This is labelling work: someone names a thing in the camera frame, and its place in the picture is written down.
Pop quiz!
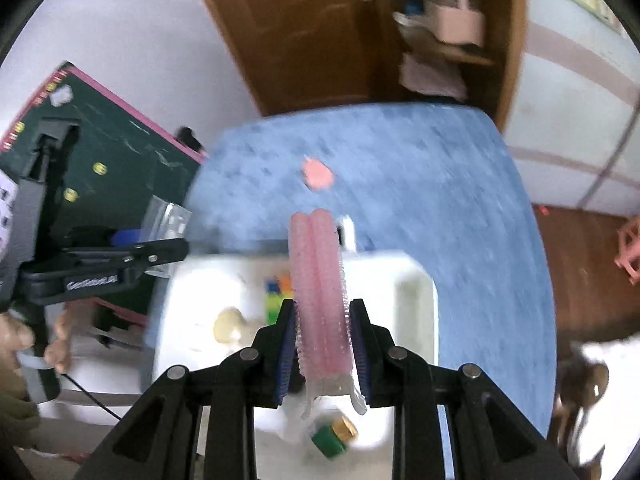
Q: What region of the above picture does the white plastic tray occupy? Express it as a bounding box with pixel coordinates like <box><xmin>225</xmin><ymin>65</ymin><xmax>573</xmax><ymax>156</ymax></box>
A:
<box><xmin>152</xmin><ymin>252</ymin><xmax>438</xmax><ymax>479</ymax></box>

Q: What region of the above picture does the pink basket on shelf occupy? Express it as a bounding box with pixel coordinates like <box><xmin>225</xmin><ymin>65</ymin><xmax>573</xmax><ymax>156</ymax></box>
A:
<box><xmin>424</xmin><ymin>0</ymin><xmax>485</xmax><ymax>48</ymax></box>

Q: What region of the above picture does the green bottle gold cap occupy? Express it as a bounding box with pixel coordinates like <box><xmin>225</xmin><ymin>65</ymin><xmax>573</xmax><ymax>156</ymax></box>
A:
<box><xmin>310</xmin><ymin>415</ymin><xmax>358</xmax><ymax>460</ymax></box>

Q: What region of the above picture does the wooden chair knob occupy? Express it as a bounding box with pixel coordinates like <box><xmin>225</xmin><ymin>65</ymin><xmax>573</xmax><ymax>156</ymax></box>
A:
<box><xmin>549</xmin><ymin>354</ymin><xmax>610</xmax><ymax>445</ymax></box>

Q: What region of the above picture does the green chalkboard pink frame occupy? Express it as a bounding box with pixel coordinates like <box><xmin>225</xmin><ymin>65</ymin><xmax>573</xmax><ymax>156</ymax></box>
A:
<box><xmin>1</xmin><ymin>63</ymin><xmax>204</xmax><ymax>306</ymax></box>

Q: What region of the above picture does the pink oval sponge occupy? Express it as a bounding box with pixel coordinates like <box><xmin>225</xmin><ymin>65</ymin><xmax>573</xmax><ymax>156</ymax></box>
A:
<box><xmin>302</xmin><ymin>157</ymin><xmax>334</xmax><ymax>192</ymax></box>

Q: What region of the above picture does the person left hand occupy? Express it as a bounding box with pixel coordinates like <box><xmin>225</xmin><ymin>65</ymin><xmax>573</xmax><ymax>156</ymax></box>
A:
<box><xmin>0</xmin><ymin>309</ymin><xmax>74</xmax><ymax>373</ymax></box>

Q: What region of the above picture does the multicolour puzzle cube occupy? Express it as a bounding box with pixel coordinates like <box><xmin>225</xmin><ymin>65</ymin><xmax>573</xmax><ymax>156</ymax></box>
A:
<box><xmin>264</xmin><ymin>272</ymin><xmax>294</xmax><ymax>324</ymax></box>

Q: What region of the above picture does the white plastic adapter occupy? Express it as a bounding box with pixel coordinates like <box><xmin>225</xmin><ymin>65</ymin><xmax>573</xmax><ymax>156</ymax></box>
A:
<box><xmin>336</xmin><ymin>216</ymin><xmax>357</xmax><ymax>252</ymax></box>

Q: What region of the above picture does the brown wooden door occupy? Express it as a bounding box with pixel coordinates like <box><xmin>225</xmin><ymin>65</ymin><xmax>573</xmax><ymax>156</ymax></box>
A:
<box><xmin>204</xmin><ymin>0</ymin><xmax>398</xmax><ymax>115</ymax></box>

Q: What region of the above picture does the gold round tin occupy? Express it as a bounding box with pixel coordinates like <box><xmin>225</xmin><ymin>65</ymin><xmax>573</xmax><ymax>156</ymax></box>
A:
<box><xmin>214</xmin><ymin>308</ymin><xmax>256</xmax><ymax>346</ymax></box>

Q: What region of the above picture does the pink toy stool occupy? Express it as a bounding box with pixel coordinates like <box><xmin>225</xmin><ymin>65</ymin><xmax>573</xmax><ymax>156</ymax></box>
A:
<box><xmin>614</xmin><ymin>217</ymin><xmax>640</xmax><ymax>285</ymax></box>

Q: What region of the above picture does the wooden shelf unit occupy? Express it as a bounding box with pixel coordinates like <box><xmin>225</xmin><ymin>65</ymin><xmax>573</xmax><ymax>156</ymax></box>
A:
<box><xmin>374</xmin><ymin>0</ymin><xmax>527</xmax><ymax>129</ymax></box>

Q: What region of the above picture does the clear plastic box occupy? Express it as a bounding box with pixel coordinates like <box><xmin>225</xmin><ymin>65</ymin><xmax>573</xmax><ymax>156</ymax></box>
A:
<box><xmin>138</xmin><ymin>195</ymin><xmax>191</xmax><ymax>278</ymax></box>

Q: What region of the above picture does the pink folded cloth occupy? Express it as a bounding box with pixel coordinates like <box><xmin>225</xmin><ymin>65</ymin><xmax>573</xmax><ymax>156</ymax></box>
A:
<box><xmin>399</xmin><ymin>53</ymin><xmax>468</xmax><ymax>102</ymax></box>

